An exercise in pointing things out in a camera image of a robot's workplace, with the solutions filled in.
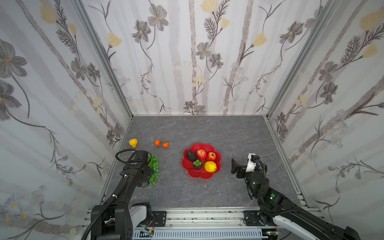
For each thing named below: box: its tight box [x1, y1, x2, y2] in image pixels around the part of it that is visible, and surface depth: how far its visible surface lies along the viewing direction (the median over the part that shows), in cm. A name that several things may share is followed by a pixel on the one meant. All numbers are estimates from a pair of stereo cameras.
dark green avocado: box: [187, 150, 198, 162], surface depth 92 cm
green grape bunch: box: [147, 152, 160, 187], surface depth 89 cm
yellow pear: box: [129, 138, 138, 149], surface depth 103 cm
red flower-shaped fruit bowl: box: [182, 143, 222, 180], surface depth 92 cm
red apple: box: [197, 149, 207, 160], surface depth 93 cm
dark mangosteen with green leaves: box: [193, 159, 203, 170], surface depth 90 cm
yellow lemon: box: [204, 161, 217, 173], surface depth 88 cm
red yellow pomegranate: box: [208, 152, 216, 161], surface depth 92 cm
